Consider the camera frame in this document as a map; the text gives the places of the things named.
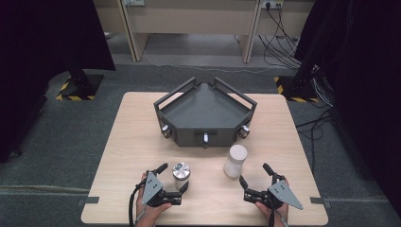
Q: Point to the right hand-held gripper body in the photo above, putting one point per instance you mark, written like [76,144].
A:
[282,192]

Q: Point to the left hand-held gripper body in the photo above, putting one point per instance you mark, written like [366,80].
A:
[153,189]

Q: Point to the glass jar with metal lid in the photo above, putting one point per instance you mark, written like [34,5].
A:
[181,173]

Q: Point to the white jar with beige lid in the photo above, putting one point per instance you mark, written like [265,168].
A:
[235,162]

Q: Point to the dark grey corner rack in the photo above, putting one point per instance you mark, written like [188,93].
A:
[205,108]

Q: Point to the person's right hand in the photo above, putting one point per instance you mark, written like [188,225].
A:
[279,216]

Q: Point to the person's left hand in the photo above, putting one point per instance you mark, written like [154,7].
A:
[148,216]

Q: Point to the dark tape strip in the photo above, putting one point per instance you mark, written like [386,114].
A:
[320,200]
[90,200]

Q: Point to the small silver hook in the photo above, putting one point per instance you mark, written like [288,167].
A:
[165,129]
[205,137]
[245,129]

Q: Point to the black striped-edge stand base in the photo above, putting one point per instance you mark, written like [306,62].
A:
[293,91]
[82,88]

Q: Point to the black curtain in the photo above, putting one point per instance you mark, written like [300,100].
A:
[38,63]
[362,78]

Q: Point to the beige desk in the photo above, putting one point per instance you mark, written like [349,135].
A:
[195,20]

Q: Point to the white power strip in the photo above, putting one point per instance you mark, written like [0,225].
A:
[271,3]

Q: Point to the white wall socket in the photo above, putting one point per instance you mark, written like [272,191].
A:
[135,2]

